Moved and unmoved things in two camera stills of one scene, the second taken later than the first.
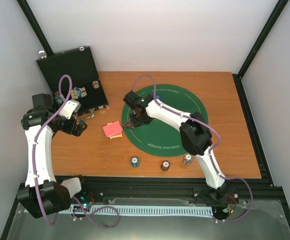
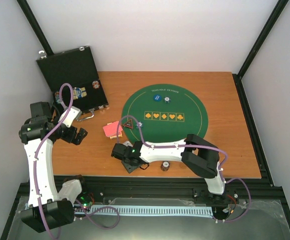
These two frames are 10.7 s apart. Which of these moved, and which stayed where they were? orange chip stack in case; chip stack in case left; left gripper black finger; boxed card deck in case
Moved: left gripper black finger
Stayed: chip stack in case left; boxed card deck in case; orange chip stack in case
